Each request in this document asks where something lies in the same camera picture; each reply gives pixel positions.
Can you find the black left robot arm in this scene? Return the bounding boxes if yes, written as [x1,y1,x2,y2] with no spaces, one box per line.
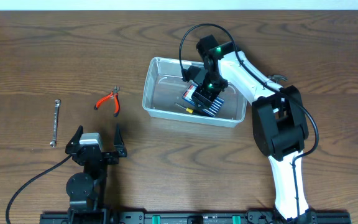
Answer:
[65,126,127,224]

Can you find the black yellow screwdriver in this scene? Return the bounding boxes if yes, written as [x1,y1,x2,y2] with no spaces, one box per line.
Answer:
[175,103,209,116]

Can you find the precision screwdriver set case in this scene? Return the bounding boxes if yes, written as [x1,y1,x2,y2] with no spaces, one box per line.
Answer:
[182,83,224,117]

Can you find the claw hammer orange label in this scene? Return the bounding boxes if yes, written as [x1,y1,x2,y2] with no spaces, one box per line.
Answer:
[267,74,288,83]

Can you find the silver combination wrench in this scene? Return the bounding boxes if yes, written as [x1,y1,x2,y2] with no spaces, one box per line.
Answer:
[50,99,61,147]

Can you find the clear plastic container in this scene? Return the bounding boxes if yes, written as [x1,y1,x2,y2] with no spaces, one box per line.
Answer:
[142,57,247,128]

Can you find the black mounting rail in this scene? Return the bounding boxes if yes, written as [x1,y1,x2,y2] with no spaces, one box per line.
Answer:
[39,210,352,224]

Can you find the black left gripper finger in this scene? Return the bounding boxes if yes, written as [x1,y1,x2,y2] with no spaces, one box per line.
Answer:
[114,124,127,157]
[65,125,83,154]

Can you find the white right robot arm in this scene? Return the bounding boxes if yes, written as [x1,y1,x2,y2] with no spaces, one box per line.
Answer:
[182,35,309,223]

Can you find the red handled cutting pliers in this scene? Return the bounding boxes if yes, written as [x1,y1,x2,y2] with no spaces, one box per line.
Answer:
[94,86,121,117]

